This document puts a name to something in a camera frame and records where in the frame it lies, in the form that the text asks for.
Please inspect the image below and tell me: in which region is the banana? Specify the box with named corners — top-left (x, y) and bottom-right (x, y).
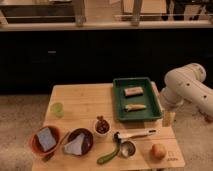
top-left (124, 104), bottom-right (146, 112)

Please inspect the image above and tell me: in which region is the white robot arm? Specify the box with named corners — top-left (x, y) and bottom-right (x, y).
top-left (159, 63), bottom-right (213, 127)

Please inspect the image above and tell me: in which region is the orange fruit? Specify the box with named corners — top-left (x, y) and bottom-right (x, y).
top-left (151, 143), bottom-right (167, 160)

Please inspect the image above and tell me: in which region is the green plastic tray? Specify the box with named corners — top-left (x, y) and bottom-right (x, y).
top-left (113, 77), bottom-right (162, 122)

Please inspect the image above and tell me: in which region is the wrapped food bar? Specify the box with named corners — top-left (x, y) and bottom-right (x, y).
top-left (124, 87), bottom-right (143, 97)

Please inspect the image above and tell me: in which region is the small metal cup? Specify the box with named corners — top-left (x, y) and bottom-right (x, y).
top-left (120, 141), bottom-right (136, 158)

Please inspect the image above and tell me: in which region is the white cup with contents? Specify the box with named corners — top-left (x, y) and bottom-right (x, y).
top-left (93, 116), bottom-right (110, 138)

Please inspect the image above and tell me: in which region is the dark brown bowl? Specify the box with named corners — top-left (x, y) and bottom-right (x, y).
top-left (64, 128), bottom-right (93, 156)

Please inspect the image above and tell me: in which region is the grey cloth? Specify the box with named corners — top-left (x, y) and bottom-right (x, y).
top-left (64, 133), bottom-right (85, 155)

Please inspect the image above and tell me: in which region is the small green cup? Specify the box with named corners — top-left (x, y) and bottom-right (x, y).
top-left (50, 102), bottom-right (64, 118)

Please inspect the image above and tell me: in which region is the blue sponge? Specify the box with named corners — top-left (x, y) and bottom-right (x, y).
top-left (37, 127), bottom-right (56, 152)

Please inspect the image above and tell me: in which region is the orange bowl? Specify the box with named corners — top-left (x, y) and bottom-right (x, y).
top-left (29, 125), bottom-right (60, 156)

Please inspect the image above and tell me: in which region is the white handled spoon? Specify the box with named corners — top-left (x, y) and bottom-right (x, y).
top-left (115, 129), bottom-right (157, 140)

